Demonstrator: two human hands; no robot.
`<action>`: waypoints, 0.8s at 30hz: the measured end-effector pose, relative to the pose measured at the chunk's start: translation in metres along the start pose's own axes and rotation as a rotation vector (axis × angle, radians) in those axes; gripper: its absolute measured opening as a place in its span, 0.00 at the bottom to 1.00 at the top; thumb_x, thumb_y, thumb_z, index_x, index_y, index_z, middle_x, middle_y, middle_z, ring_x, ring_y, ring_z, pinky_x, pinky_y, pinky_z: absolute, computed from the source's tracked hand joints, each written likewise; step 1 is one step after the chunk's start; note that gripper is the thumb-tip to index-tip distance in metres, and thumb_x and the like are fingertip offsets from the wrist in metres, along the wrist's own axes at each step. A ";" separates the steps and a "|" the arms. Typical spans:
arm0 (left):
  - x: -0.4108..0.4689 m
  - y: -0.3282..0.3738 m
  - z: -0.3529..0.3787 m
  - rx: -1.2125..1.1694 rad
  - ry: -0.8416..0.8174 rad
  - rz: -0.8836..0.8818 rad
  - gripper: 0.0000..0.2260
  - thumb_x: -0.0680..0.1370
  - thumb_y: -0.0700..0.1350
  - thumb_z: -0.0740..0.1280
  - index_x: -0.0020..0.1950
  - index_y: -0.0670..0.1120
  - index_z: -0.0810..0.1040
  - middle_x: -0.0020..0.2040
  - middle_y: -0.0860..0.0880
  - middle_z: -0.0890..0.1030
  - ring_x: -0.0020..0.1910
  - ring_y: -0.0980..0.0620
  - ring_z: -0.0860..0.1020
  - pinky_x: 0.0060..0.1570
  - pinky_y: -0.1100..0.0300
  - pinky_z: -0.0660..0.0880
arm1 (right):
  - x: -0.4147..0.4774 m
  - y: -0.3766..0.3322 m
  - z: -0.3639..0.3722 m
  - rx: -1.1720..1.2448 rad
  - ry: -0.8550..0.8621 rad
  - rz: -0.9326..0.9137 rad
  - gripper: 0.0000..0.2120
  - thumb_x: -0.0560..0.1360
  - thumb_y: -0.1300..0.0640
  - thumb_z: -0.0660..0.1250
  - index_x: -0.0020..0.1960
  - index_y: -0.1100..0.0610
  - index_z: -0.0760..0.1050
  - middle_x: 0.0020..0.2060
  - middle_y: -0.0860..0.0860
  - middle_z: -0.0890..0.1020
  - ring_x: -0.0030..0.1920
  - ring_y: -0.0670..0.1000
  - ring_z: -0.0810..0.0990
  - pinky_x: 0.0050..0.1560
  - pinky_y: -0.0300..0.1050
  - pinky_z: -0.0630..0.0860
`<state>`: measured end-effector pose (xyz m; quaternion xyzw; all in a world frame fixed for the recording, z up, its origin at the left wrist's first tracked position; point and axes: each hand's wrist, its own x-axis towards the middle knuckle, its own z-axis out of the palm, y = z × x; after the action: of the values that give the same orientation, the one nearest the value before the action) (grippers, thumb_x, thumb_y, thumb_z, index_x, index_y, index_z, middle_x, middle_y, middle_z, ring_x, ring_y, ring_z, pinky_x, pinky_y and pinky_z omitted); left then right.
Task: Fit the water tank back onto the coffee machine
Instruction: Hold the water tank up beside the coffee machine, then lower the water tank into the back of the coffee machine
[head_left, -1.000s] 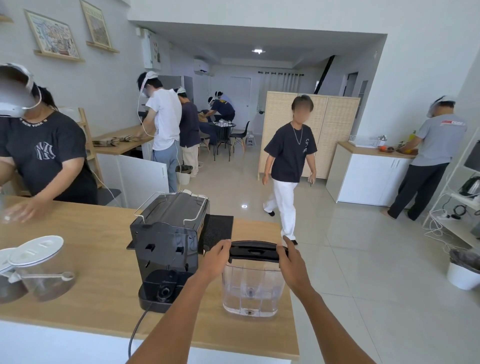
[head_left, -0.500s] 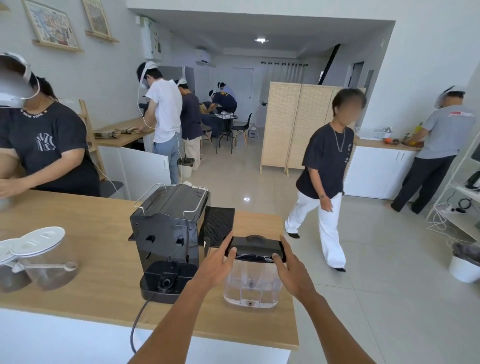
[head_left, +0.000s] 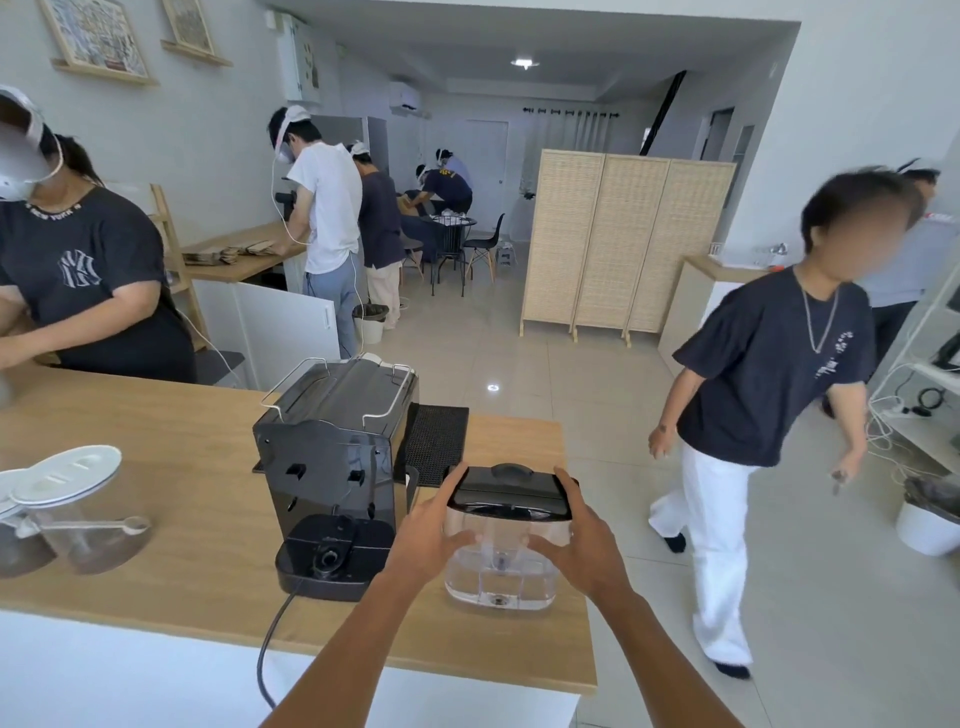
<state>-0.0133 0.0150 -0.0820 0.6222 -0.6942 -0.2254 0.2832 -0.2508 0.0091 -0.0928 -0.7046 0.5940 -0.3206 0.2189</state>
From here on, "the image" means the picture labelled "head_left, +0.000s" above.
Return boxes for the person's left hand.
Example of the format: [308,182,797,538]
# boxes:
[384,466,480,585]

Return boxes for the person's right hand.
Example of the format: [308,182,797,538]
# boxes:
[528,467,637,613]

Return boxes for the clear water tank black lid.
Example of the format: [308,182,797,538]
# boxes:
[442,462,581,611]

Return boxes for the person's left forearm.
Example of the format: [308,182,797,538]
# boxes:
[258,576,430,728]

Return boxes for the person's right forearm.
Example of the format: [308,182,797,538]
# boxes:
[592,591,753,728]

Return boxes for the black rubber bar mat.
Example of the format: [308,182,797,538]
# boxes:
[394,403,471,489]

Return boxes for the black coffee machine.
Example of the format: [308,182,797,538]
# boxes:
[251,354,421,603]

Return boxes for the small white waste bin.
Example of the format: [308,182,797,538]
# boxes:
[352,303,390,346]

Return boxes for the white wooden top cabinet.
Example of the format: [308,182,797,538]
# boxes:
[657,255,774,378]

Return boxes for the black chair wooden legs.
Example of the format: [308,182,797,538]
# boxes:
[462,213,507,284]

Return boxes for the round black table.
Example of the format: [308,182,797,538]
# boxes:
[424,215,478,295]

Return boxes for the woven folding room screen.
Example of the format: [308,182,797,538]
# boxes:
[519,148,738,348]

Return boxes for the white wooden top counter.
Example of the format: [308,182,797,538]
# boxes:
[180,219,339,393]

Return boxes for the clear plastic measuring scoop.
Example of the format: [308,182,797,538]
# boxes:
[15,515,152,540]

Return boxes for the clear jar white lid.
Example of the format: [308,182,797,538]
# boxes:
[10,445,153,576]
[0,468,58,579]

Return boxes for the white bin black liner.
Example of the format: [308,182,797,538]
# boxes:
[895,477,960,558]

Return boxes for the white metal shelf rack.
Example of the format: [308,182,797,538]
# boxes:
[868,262,960,475]

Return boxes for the white curtain black rod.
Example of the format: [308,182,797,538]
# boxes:
[522,107,621,156]

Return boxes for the white air conditioner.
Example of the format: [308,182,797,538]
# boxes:
[388,81,433,121]

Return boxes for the small framed picture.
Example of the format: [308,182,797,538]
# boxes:
[160,0,233,68]

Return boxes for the large framed picture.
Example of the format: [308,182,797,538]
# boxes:
[37,0,160,87]

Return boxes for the black power cable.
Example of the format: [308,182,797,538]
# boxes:
[256,574,310,711]

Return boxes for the white wall cabinet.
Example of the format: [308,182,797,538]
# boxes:
[274,12,324,105]

